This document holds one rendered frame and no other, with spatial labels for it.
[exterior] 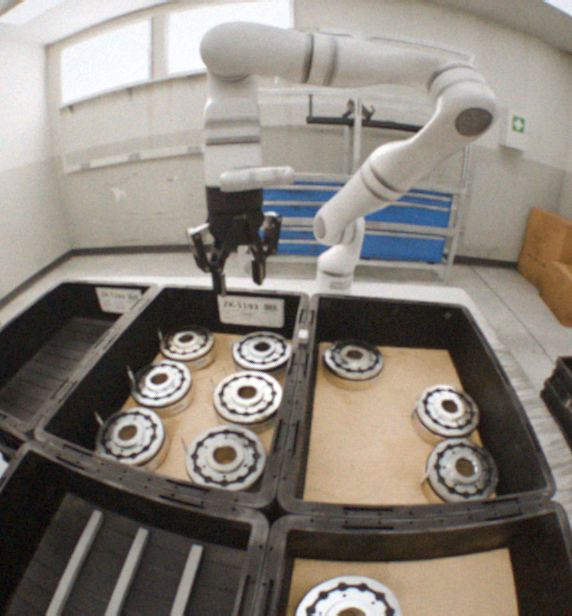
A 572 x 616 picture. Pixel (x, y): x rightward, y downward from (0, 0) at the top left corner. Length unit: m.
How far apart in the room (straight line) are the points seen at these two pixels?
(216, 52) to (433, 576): 0.61
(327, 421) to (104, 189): 3.66
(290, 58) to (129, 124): 3.30
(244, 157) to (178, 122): 3.01
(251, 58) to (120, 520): 0.55
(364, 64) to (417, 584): 0.58
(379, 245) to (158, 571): 2.34
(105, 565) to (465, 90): 0.71
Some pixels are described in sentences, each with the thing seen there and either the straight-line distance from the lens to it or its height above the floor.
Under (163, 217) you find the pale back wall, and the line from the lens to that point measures 3.57.
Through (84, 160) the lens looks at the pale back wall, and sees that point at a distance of 4.02.
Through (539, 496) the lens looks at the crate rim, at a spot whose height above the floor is 0.93.
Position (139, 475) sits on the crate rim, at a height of 0.93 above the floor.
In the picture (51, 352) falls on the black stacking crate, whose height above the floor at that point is 0.83.
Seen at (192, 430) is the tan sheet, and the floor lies 0.83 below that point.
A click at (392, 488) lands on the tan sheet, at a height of 0.83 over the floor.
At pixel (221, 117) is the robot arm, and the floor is 1.23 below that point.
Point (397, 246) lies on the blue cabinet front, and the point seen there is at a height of 0.43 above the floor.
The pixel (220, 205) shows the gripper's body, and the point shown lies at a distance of 0.39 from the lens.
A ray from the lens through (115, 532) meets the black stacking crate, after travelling 0.43.
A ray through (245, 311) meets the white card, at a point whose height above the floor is 0.89.
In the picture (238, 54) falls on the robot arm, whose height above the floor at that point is 1.30.
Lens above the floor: 1.20
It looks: 31 degrees down
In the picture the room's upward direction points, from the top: straight up
